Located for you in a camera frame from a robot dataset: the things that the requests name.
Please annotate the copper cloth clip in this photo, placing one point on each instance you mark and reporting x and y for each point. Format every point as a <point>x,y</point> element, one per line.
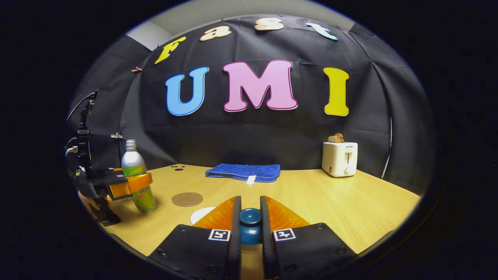
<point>136,69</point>

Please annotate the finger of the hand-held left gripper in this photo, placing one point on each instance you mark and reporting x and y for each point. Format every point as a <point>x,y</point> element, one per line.
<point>114,170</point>
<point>113,179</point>

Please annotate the teal teacup lid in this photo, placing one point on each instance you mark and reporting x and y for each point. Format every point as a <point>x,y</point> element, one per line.
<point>250,233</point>

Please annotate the blue folded towel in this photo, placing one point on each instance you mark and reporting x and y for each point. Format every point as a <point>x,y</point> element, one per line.
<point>241,171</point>

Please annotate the brown round coaster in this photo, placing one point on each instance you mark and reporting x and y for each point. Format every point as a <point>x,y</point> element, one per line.
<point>186,199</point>

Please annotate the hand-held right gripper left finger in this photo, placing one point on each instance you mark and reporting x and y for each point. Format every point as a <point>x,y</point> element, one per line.
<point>237,233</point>

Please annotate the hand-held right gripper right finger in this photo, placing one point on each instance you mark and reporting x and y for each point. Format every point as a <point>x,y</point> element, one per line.
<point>265,233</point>

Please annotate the white cloth clip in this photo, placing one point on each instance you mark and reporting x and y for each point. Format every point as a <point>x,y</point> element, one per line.
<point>116,135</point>

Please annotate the silver green water bottle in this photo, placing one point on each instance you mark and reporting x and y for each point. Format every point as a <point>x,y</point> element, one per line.
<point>132,161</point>

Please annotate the white toaster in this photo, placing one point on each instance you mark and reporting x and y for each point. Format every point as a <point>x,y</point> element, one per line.
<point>338,159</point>

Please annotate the brown bread slice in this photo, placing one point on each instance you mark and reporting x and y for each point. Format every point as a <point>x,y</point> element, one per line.
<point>335,138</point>

